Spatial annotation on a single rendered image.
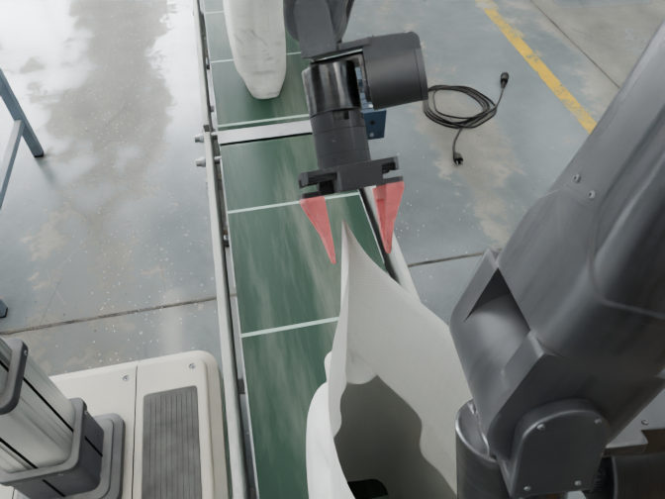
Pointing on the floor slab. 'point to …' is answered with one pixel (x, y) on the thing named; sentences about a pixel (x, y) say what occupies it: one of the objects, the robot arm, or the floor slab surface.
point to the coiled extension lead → (463, 117)
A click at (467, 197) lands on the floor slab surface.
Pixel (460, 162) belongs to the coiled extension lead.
